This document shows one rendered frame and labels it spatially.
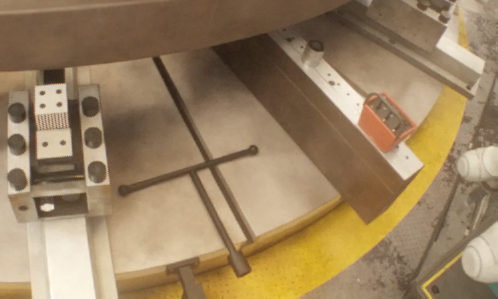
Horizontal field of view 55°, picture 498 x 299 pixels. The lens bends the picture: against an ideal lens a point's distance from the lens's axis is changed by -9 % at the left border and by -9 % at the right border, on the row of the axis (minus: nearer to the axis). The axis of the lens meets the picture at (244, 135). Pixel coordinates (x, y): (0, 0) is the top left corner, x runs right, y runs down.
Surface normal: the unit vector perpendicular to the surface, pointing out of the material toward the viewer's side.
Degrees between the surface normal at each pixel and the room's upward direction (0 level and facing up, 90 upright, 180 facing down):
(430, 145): 0
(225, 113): 0
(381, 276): 0
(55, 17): 90
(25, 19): 90
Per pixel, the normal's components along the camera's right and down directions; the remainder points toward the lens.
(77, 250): 0.21, -0.59
